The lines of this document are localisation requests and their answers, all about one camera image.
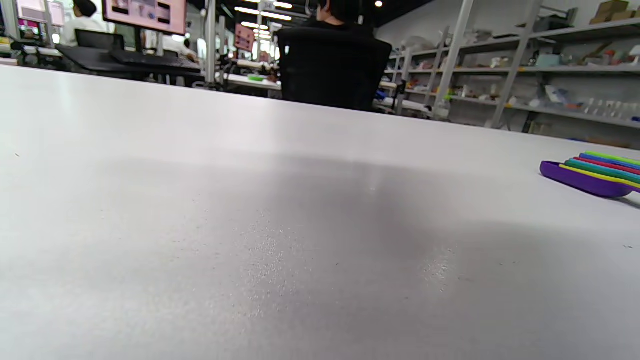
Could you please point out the cyan measuring spoon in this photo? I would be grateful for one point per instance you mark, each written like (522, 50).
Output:
(600, 169)

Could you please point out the blue measuring spoon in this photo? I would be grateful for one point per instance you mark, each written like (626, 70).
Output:
(610, 161)

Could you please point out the black curved desk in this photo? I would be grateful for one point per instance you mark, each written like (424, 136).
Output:
(90, 57)

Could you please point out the pale monitor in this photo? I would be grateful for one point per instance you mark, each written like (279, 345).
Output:
(37, 10)

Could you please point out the red measuring spoon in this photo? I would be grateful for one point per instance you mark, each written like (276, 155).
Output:
(600, 164)

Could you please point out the large monitor with pink screen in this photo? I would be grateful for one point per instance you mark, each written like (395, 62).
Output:
(145, 12)

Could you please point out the grey metal shelving unit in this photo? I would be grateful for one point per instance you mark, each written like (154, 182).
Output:
(575, 30)

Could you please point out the aluminium frame post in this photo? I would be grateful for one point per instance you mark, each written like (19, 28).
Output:
(210, 40)
(452, 55)

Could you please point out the lime green measuring spoon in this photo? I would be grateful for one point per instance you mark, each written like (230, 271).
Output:
(615, 158)

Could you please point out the small monitor with pink screen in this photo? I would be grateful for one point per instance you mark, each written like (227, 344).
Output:
(245, 37)

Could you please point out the purple measuring spoon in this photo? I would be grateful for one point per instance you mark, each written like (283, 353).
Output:
(575, 180)

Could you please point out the yellow measuring spoon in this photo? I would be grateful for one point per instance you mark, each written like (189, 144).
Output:
(595, 175)

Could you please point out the black mesh office chair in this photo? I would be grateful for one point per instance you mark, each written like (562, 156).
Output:
(330, 70)

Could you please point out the cardboard boxes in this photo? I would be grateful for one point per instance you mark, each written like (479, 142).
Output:
(612, 9)

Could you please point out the plain black chair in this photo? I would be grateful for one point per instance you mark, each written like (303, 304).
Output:
(100, 40)

